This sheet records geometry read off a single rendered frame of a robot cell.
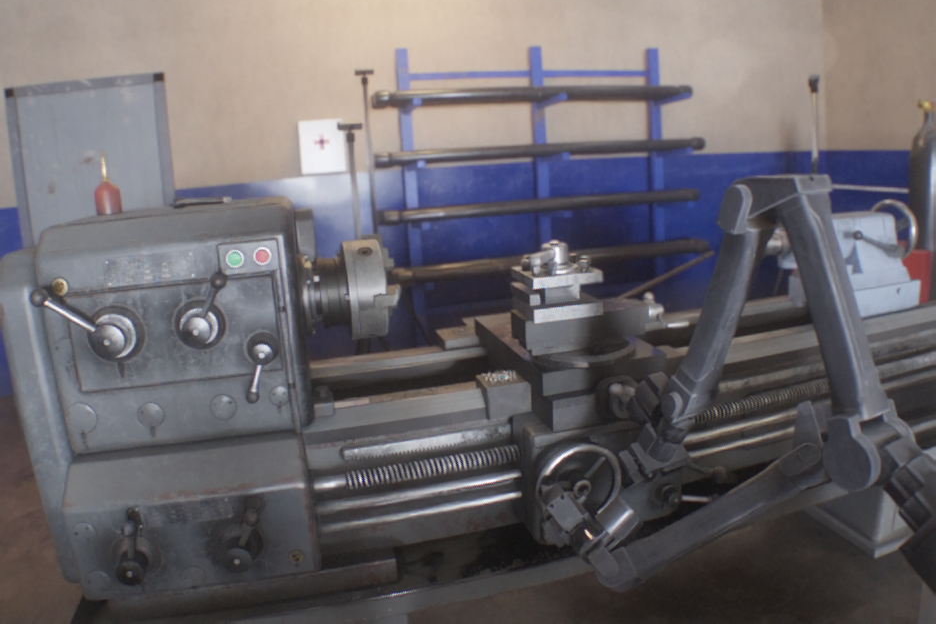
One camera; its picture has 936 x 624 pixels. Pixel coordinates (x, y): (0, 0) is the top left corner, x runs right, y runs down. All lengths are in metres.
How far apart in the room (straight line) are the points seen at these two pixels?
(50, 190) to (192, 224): 3.52
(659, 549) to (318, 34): 4.14
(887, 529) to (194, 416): 2.25
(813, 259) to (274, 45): 4.18
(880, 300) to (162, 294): 2.11
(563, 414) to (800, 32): 5.44
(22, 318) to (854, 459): 1.50
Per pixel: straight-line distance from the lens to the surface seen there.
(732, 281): 1.02
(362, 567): 1.65
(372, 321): 1.57
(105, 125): 4.78
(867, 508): 2.59
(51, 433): 1.57
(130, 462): 1.50
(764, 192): 0.94
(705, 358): 1.09
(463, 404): 1.54
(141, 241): 1.41
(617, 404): 1.42
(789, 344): 2.00
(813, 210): 0.91
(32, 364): 1.53
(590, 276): 1.45
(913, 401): 1.24
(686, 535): 1.17
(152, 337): 1.42
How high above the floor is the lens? 1.41
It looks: 10 degrees down
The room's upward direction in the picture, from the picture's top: 4 degrees counter-clockwise
